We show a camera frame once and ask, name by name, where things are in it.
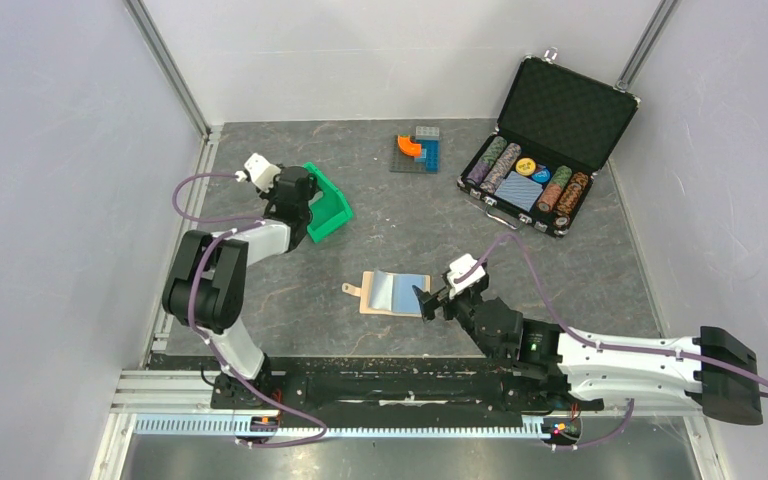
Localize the pink grey chip stack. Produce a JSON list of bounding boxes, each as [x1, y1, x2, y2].
[[479, 143, 522, 194]]

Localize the black poker chip case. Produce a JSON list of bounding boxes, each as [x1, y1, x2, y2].
[[456, 55, 640, 238]]

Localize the white slotted cable duct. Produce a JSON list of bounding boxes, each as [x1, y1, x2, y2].
[[133, 413, 581, 441]]

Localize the blue dealer chip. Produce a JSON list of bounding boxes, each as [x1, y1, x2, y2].
[[531, 168, 552, 184]]

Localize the green red chip stack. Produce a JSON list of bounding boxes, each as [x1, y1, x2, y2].
[[537, 166, 573, 212]]

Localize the orange black chip stack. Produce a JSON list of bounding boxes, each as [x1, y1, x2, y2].
[[553, 172, 590, 227]]

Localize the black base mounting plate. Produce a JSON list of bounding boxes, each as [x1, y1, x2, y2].
[[210, 351, 605, 430]]

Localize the blue lego bricks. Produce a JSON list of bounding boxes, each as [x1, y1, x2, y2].
[[414, 139, 440, 174]]

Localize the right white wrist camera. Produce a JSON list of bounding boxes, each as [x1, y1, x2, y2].
[[444, 254, 486, 299]]

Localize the blue playing card deck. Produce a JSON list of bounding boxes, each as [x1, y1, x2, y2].
[[494, 173, 544, 212]]

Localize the beige leather card holder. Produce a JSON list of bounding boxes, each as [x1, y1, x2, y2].
[[341, 270, 431, 318]]

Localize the green plastic bin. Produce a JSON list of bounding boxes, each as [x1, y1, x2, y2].
[[303, 162, 354, 243]]

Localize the grey lego baseplate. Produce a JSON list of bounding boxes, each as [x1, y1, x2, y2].
[[389, 143, 432, 174]]

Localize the grey lego brick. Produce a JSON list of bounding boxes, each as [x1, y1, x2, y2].
[[414, 126, 441, 141]]

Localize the yellow dealer chip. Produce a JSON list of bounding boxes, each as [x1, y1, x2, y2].
[[515, 157, 538, 177]]

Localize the purple green chip stack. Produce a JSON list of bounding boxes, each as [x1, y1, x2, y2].
[[464, 136, 508, 186]]

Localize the orange curved lego piece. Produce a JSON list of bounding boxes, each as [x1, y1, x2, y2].
[[396, 135, 423, 158]]

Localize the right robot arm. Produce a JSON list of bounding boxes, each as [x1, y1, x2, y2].
[[411, 282, 763, 426]]

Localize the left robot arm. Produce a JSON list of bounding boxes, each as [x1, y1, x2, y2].
[[161, 166, 320, 408]]

